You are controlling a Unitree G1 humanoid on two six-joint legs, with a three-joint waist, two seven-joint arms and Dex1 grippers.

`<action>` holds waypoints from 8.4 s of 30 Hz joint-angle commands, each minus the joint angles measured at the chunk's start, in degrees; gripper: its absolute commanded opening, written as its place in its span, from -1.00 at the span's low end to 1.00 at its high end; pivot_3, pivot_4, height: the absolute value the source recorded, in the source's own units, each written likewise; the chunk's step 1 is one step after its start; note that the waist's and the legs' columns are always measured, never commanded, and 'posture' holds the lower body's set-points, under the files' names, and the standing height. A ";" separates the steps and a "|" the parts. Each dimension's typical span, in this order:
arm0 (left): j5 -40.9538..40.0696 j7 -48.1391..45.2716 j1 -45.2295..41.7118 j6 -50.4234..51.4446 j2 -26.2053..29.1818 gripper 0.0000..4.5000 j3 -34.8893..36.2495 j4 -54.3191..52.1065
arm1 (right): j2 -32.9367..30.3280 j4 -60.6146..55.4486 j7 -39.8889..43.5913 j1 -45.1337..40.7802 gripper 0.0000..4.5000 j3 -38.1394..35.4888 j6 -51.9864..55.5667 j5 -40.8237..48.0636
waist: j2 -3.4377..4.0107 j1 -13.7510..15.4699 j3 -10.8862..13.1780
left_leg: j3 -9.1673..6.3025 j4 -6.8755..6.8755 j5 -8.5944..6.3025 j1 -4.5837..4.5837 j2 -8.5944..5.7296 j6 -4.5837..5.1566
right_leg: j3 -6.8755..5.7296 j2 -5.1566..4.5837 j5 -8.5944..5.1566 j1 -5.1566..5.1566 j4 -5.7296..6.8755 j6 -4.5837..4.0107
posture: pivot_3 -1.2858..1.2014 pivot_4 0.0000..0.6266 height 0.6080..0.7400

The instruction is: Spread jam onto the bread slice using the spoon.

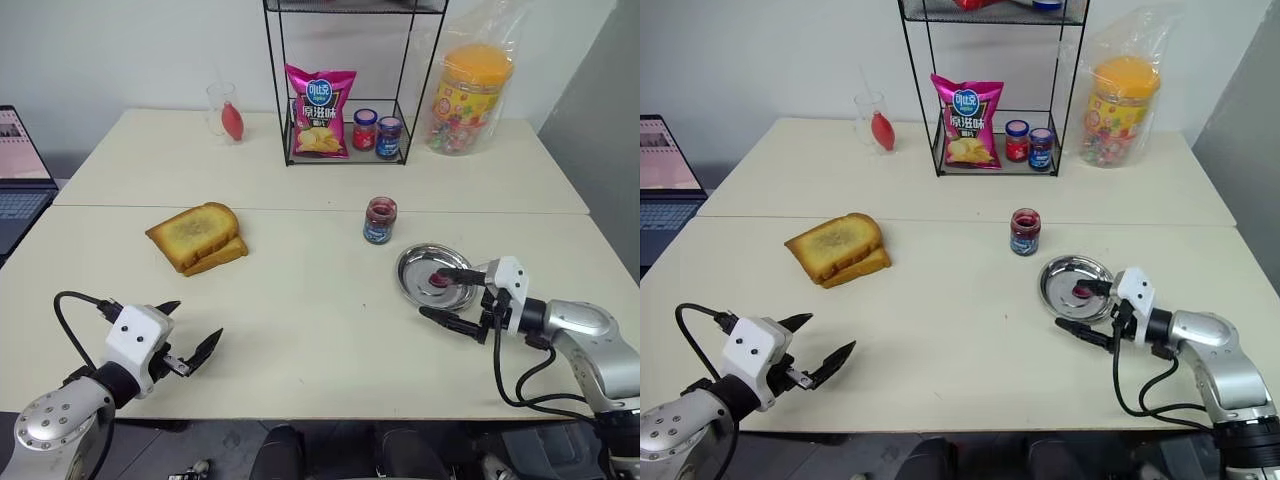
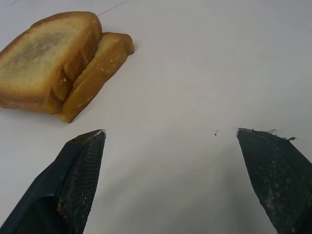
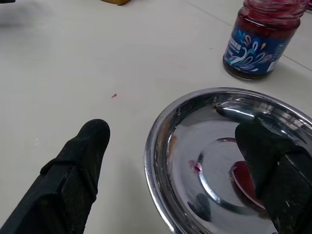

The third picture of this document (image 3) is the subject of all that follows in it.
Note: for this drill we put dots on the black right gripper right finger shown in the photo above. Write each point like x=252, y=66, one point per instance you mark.
x=285, y=180

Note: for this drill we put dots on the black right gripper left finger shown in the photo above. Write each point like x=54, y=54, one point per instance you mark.
x=65, y=185

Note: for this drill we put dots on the white plastic spoon with jam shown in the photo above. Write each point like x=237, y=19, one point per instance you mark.
x=242, y=178

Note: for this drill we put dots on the glass jar with blue label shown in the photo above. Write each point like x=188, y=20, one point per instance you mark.
x=258, y=46

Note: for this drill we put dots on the toasted bread slice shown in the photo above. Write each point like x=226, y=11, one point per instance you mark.
x=116, y=2

